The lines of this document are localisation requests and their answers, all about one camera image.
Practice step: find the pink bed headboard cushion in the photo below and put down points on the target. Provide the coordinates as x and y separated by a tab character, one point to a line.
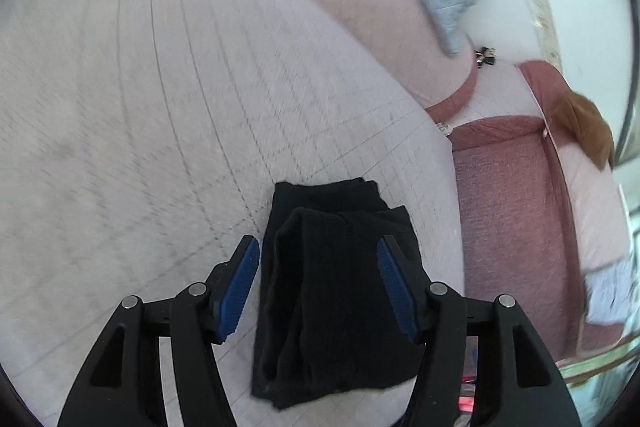
525	217

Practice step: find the small black and gold charm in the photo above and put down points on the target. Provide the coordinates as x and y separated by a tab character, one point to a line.
486	56

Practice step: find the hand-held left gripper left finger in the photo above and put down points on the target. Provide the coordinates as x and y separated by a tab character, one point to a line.
239	287

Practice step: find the brown cloth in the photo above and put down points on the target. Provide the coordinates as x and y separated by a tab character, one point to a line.
585	122

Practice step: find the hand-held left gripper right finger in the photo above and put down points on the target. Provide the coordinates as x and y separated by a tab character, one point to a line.
396	287

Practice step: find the black pants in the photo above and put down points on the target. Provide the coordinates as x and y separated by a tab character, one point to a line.
335	292

